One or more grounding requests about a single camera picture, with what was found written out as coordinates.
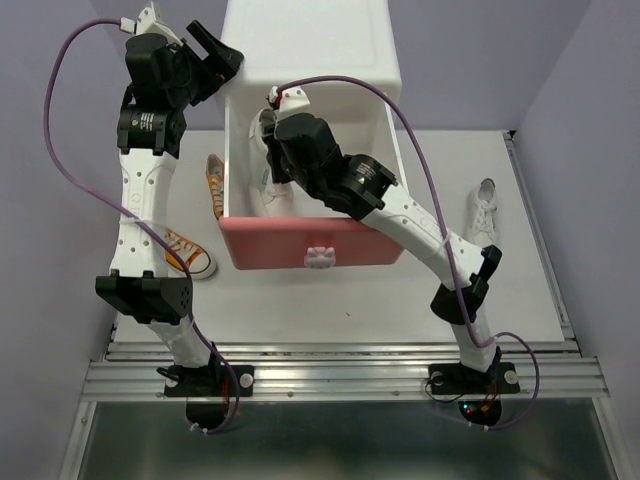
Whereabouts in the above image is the pink bunny knob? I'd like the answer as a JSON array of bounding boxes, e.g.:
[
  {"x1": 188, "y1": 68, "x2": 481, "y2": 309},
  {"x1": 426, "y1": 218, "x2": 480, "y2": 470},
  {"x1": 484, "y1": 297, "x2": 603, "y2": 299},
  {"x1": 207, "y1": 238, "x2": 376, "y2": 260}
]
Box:
[{"x1": 304, "y1": 247, "x2": 336, "y2": 269}]

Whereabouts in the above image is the orange sneaker near arm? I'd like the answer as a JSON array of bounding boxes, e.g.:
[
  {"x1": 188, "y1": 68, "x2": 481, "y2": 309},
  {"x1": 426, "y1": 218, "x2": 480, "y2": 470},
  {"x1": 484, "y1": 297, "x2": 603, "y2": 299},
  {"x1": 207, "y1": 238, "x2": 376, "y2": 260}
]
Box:
[{"x1": 164, "y1": 228, "x2": 217, "y2": 280}]

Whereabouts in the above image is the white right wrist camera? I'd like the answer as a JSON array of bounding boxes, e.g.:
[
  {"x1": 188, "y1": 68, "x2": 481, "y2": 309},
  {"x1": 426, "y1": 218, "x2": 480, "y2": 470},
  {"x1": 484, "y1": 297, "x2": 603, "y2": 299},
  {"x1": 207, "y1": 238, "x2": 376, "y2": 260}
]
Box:
[{"x1": 267, "y1": 86, "x2": 311, "y2": 121}]

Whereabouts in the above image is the orange sneaker near cabinet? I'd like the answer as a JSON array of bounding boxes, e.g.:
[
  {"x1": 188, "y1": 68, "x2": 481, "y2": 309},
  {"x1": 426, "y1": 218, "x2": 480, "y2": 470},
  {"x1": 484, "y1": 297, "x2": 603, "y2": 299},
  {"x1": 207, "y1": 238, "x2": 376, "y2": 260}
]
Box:
[{"x1": 206, "y1": 154, "x2": 224, "y2": 220}]

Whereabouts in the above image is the white plastic shoe cabinet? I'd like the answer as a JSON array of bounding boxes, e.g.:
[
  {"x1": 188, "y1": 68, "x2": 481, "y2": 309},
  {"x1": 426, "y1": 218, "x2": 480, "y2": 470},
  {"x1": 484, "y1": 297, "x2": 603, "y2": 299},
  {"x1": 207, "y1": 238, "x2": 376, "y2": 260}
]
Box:
[{"x1": 221, "y1": 1, "x2": 402, "y2": 126}]

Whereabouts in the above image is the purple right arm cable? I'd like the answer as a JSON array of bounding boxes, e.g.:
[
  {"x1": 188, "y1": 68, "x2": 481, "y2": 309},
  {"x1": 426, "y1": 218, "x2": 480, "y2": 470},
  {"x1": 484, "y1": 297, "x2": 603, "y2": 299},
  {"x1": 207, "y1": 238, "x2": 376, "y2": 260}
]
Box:
[{"x1": 272, "y1": 74, "x2": 541, "y2": 433}]

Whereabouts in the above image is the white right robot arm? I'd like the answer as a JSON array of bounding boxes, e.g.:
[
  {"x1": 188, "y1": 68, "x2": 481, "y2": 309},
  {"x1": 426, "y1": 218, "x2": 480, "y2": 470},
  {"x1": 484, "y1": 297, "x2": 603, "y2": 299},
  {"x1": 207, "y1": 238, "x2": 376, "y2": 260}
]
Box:
[{"x1": 255, "y1": 111, "x2": 520, "y2": 396}]

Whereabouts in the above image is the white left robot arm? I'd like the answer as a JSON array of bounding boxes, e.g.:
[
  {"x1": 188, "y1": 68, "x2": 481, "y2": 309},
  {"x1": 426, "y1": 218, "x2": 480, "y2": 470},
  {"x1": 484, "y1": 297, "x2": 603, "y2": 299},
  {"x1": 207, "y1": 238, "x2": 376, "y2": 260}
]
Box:
[{"x1": 95, "y1": 19, "x2": 244, "y2": 397}]

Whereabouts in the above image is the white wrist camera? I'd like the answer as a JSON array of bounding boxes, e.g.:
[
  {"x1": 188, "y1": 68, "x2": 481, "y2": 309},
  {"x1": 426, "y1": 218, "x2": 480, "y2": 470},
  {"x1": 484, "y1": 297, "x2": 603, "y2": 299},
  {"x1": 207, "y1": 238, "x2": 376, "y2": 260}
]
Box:
[
  {"x1": 134, "y1": 1, "x2": 173, "y2": 38},
  {"x1": 267, "y1": 86, "x2": 311, "y2": 121}
]

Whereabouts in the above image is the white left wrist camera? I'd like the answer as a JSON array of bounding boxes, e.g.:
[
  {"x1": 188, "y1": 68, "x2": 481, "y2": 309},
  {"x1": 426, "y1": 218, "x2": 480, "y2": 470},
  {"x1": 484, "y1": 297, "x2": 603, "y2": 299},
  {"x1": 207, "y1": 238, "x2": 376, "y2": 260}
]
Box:
[{"x1": 134, "y1": 1, "x2": 173, "y2": 38}]

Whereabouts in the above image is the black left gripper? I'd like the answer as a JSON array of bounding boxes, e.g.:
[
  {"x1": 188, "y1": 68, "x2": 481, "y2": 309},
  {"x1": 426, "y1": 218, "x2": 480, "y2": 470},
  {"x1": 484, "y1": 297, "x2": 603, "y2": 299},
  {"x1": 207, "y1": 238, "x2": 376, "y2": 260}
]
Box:
[{"x1": 167, "y1": 22, "x2": 242, "y2": 108}]

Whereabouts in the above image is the white sneaker one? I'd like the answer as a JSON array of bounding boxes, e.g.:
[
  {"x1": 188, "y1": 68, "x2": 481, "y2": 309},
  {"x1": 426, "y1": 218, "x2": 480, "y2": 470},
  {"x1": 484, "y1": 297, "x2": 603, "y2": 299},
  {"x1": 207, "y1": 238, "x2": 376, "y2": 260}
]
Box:
[
  {"x1": 466, "y1": 178, "x2": 498, "y2": 248},
  {"x1": 248, "y1": 108, "x2": 297, "y2": 217}
]

